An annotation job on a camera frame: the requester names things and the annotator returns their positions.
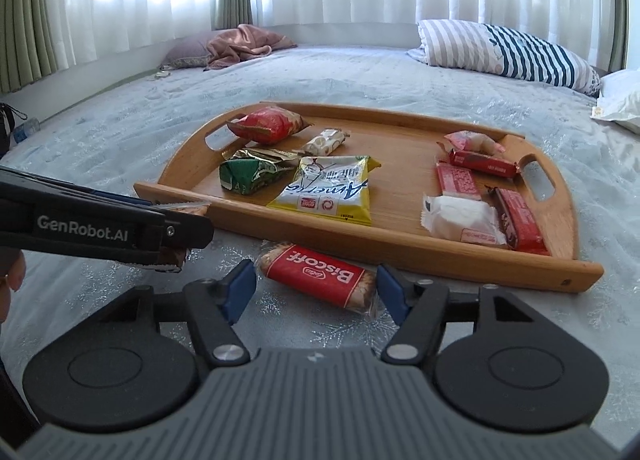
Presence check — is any pink white candy packet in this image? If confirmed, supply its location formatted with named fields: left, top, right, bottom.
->
left=436, top=131, right=506, bottom=156

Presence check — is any yellow snack packet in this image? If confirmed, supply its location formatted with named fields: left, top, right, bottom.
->
left=268, top=156, right=382, bottom=226

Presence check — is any green snack packet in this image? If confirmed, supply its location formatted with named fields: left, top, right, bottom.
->
left=219, top=158, right=293, bottom=196

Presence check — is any red chocolate bar packet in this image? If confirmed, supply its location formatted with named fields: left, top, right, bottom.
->
left=488, top=187, right=549, bottom=255

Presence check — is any wooden serving tray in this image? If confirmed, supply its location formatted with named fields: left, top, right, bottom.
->
left=134, top=102, right=604, bottom=292

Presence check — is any white cake clear packet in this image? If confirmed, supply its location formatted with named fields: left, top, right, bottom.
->
left=421, top=196, right=506, bottom=248

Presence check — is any red square wafer packet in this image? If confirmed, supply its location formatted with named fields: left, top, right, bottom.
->
left=435, top=162, right=482, bottom=201

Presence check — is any purple pillow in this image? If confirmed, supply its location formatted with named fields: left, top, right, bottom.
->
left=160, top=30, right=224, bottom=69

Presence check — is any beige nougat bar packet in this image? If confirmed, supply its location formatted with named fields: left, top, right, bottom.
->
left=299, top=128, right=350, bottom=157

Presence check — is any striped pillow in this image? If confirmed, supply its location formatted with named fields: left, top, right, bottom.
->
left=408, top=19, right=601, bottom=97

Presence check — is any gold snack packet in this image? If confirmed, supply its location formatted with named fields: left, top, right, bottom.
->
left=222, top=147, right=300, bottom=170

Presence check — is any red Biscoff biscuit packet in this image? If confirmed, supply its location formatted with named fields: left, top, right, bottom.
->
left=258, top=243, right=375, bottom=314

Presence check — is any red puffy snack bag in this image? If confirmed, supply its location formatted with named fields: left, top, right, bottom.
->
left=226, top=106, right=309, bottom=146

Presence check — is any white pillow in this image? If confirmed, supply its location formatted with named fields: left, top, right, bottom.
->
left=590, top=69, right=640, bottom=135

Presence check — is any pink crumpled cloth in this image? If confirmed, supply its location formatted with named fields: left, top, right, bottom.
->
left=206, top=24, right=297, bottom=70

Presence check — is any person's left hand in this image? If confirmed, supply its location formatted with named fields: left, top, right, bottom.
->
left=0, top=251, right=26, bottom=322

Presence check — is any brown nut bar packet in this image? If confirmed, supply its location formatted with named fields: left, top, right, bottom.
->
left=150, top=201, right=208, bottom=274

